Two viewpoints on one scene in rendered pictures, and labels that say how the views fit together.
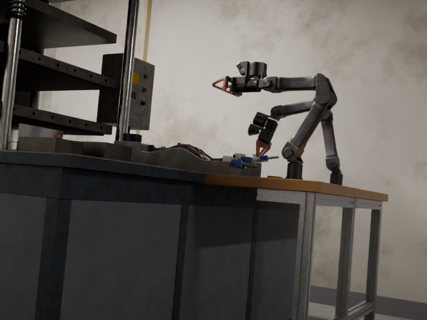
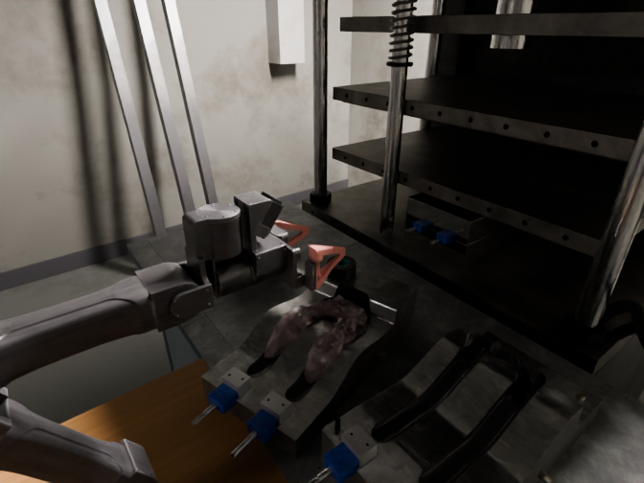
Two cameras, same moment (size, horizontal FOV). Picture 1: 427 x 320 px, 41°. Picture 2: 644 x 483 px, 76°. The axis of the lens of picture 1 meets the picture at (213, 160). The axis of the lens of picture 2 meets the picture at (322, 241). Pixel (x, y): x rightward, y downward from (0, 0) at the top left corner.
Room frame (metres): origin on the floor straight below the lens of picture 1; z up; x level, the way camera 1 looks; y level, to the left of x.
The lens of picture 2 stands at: (2.75, -0.55, 1.52)
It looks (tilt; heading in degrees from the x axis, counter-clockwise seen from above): 28 degrees down; 114
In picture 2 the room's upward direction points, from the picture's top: straight up
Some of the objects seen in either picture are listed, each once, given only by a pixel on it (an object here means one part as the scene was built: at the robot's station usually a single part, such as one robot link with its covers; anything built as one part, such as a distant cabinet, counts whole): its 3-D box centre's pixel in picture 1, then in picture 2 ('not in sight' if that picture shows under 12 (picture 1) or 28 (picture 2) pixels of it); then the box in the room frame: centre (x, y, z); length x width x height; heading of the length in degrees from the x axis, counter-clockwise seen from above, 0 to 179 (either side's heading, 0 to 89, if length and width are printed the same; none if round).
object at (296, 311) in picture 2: (180, 150); (321, 324); (2.44, 0.14, 0.90); 0.26 x 0.18 x 0.08; 77
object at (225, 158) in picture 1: (239, 163); (219, 401); (2.33, -0.11, 0.85); 0.13 x 0.05 x 0.05; 77
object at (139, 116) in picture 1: (117, 183); not in sight; (3.32, 0.54, 0.73); 0.30 x 0.22 x 1.47; 150
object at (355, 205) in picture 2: not in sight; (473, 231); (2.71, 1.10, 0.75); 1.30 x 0.84 x 0.06; 150
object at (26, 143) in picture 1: (50, 148); not in sight; (1.92, 0.55, 0.83); 0.17 x 0.13 x 0.06; 60
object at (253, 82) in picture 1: (254, 84); (226, 269); (2.42, -0.15, 1.21); 0.07 x 0.06 x 0.07; 61
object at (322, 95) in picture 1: (298, 91); (75, 348); (2.33, -0.33, 1.17); 0.30 x 0.09 x 0.12; 61
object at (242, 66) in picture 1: (242, 73); (263, 229); (2.45, -0.09, 1.25); 0.07 x 0.06 x 0.11; 151
